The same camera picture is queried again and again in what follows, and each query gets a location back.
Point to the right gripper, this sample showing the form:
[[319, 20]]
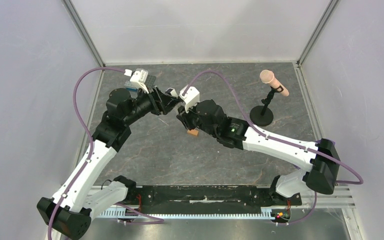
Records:
[[185, 118]]

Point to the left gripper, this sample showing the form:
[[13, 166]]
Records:
[[162, 103]]

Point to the white remote control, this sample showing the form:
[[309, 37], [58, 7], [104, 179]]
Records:
[[172, 92]]

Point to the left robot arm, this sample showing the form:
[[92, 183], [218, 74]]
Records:
[[69, 211]]

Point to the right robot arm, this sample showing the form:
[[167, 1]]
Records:
[[315, 171]]

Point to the rectangular wooden block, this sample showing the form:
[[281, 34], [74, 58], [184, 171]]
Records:
[[193, 132]]

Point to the grey lego baseplate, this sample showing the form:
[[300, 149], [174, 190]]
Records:
[[150, 81]]

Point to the blue grey lego brick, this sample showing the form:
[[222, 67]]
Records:
[[130, 87]]

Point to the black microphone stand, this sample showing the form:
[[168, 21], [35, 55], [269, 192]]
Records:
[[261, 115]]

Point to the pink microphone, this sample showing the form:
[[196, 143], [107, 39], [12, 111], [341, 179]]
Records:
[[268, 77]]

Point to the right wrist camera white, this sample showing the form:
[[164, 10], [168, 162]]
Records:
[[190, 96]]

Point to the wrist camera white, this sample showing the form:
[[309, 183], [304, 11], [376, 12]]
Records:
[[138, 80], [190, 96]]

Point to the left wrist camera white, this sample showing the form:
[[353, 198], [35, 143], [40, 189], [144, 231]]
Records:
[[138, 80]]

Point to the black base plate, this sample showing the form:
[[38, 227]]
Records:
[[206, 199]]

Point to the white cable duct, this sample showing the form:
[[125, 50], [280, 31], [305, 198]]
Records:
[[118, 212]]

